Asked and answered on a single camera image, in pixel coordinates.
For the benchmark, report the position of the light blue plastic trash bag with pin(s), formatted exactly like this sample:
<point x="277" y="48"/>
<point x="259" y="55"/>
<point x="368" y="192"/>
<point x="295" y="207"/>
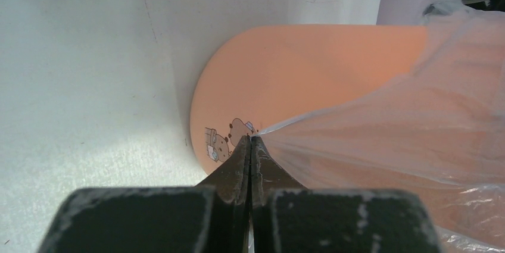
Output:
<point x="436" y="132"/>

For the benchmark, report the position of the orange plastic trash bin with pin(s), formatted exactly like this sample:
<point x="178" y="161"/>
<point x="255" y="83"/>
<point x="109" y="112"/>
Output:
<point x="269" y="74"/>

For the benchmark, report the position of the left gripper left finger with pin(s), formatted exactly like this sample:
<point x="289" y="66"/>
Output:
<point x="211" y="216"/>

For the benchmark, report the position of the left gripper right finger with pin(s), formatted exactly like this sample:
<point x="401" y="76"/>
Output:
<point x="288" y="217"/>

